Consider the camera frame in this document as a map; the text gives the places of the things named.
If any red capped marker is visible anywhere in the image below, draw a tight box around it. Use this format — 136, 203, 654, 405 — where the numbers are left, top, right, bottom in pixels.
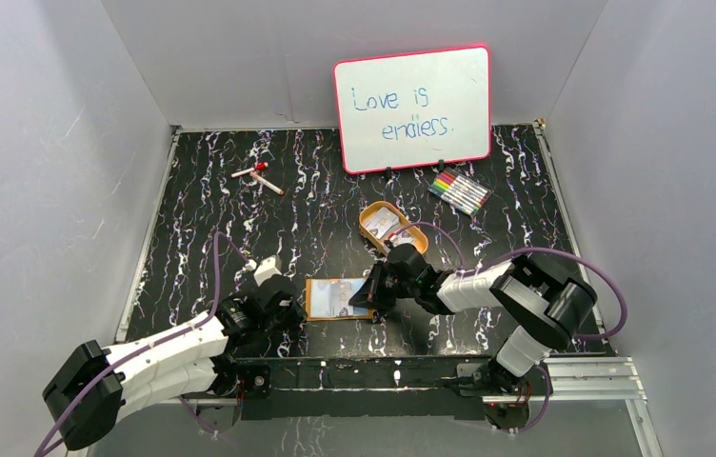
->
230, 162, 269, 179

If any credit cards stack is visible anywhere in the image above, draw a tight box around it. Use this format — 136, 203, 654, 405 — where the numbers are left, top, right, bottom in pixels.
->
363, 208, 400, 239

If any white board pink frame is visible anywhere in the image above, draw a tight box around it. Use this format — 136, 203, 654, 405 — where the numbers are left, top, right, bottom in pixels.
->
332, 45, 492, 174

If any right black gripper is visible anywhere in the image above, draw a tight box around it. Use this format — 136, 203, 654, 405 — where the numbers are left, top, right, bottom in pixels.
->
349, 260, 418, 309

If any white marker pen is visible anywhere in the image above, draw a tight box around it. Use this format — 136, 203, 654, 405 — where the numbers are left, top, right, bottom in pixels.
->
249, 171, 285, 195

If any coloured marker pack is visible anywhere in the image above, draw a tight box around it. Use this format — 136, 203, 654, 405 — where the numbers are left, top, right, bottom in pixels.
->
428, 168, 491, 217

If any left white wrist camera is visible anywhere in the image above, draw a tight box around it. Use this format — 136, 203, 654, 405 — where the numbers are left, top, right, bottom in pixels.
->
246, 255, 282, 286

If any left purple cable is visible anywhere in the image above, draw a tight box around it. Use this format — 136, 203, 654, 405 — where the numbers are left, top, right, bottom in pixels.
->
32, 231, 258, 457

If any tan oval tray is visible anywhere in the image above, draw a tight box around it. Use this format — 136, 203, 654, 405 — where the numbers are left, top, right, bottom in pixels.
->
358, 201, 428, 255

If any loose silver VIP card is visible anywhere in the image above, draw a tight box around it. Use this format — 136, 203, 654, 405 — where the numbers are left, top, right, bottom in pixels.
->
385, 229, 416, 247

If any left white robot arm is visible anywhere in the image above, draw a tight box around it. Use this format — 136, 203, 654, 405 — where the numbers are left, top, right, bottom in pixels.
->
36, 274, 305, 456

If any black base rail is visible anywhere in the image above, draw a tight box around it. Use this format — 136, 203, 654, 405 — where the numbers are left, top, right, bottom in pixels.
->
236, 356, 499, 421

